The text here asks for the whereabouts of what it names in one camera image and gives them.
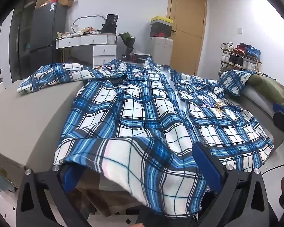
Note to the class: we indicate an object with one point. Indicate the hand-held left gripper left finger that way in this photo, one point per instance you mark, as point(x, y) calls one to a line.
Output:
point(69, 181)

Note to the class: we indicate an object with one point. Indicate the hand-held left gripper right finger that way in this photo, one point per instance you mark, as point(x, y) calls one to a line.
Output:
point(204, 163)

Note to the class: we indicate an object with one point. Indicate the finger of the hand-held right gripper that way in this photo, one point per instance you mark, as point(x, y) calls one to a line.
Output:
point(281, 110)

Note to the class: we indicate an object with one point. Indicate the blue plaid shirt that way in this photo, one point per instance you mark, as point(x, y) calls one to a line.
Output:
point(144, 113)

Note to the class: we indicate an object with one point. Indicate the olive green garment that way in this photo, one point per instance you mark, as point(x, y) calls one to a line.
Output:
point(274, 89)

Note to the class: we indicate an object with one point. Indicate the wooden shoe rack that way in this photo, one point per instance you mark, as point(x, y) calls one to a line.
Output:
point(248, 56)

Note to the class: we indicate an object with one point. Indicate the group of shoes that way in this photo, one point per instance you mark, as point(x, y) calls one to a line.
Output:
point(241, 49)

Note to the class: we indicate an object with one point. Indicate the white cabinet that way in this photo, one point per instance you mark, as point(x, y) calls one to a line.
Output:
point(162, 49)

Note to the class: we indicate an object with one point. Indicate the black box with red print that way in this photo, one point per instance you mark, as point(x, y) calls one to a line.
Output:
point(140, 58)

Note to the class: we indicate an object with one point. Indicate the wooden door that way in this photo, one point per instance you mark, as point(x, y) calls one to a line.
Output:
point(189, 16)

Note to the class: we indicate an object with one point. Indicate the white dressing table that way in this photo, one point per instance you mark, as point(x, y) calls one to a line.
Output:
point(104, 52)

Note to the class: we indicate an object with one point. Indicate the red and black shoe box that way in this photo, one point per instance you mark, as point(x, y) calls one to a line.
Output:
point(159, 34)

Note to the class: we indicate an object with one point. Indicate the dark wrapped flower bouquet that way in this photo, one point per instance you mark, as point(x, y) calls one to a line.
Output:
point(127, 39)

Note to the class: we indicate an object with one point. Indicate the dark glass display cabinet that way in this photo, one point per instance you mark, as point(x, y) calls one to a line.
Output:
point(21, 40)

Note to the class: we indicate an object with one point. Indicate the dark refrigerator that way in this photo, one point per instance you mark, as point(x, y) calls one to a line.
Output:
point(45, 33)

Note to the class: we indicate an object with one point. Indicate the stack of shoe boxes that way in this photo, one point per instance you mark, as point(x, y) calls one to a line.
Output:
point(161, 19)

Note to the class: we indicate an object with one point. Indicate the pile of desk clutter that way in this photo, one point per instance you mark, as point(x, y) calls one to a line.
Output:
point(85, 30)

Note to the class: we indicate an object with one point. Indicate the oval mirror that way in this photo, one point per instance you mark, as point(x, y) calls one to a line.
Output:
point(85, 22)

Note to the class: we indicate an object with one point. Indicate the tall black box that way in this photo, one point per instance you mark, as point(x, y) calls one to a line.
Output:
point(110, 23)

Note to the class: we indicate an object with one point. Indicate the open cardboard box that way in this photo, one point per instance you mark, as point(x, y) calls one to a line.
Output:
point(66, 1)

